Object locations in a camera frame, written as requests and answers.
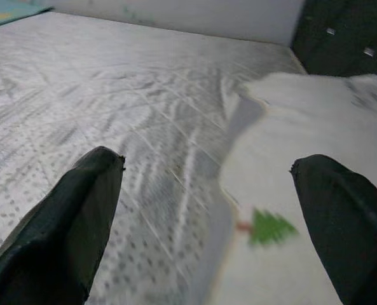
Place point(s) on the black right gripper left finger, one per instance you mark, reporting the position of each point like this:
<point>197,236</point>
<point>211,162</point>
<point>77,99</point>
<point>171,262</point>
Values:
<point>58,238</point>

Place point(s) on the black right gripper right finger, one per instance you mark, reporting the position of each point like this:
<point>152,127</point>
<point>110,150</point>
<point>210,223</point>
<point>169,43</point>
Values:
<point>353,238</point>

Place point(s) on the turquoise blanket with colourful hearts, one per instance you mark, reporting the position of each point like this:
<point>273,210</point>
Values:
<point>23,8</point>

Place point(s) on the white pillow with tree print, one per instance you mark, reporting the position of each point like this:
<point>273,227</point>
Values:
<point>302,127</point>

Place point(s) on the white quilted mattress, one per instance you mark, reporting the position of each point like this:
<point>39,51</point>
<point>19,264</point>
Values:
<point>112,95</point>

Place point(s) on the dark tufted headboard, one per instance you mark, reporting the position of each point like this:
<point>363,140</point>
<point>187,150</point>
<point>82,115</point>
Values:
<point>340,47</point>

